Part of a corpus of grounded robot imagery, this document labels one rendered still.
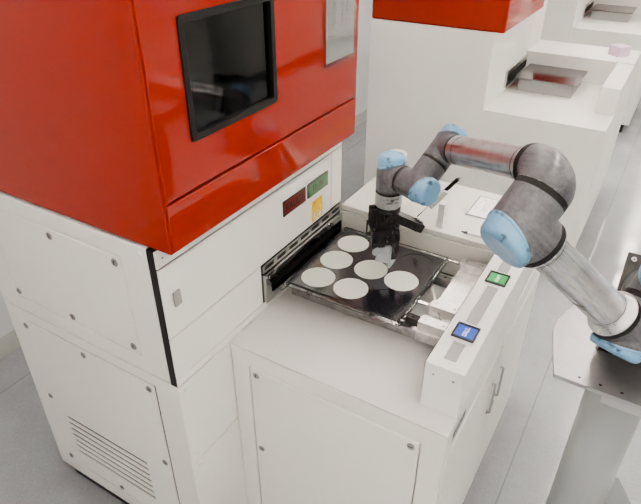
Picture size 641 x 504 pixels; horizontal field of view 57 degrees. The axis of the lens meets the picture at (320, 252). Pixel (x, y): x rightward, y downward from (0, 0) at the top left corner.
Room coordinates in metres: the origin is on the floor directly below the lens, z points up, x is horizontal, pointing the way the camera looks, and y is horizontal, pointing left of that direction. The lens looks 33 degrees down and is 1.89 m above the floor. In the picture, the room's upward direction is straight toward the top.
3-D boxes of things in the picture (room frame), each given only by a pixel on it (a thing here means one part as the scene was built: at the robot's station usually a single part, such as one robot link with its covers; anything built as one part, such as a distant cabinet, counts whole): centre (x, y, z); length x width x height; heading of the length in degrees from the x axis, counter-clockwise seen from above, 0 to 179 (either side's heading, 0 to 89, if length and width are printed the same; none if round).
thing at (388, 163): (1.45, -0.19, 1.21); 0.09 x 0.08 x 0.11; 36
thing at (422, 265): (1.44, -0.14, 0.90); 0.34 x 0.34 x 0.01; 59
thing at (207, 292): (1.39, 0.15, 1.02); 0.82 x 0.03 x 0.40; 149
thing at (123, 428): (1.57, 0.44, 0.41); 0.82 x 0.71 x 0.82; 149
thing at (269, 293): (1.54, 0.04, 0.89); 0.44 x 0.02 x 0.10; 149
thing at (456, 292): (1.32, -0.38, 0.87); 0.36 x 0.08 x 0.03; 149
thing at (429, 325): (1.18, -0.30, 0.89); 0.08 x 0.03 x 0.03; 59
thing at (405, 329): (1.31, -0.13, 0.84); 0.50 x 0.02 x 0.03; 59
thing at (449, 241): (1.72, -0.43, 0.89); 0.62 x 0.35 x 0.14; 59
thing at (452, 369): (1.20, -0.42, 0.89); 0.55 x 0.09 x 0.14; 149
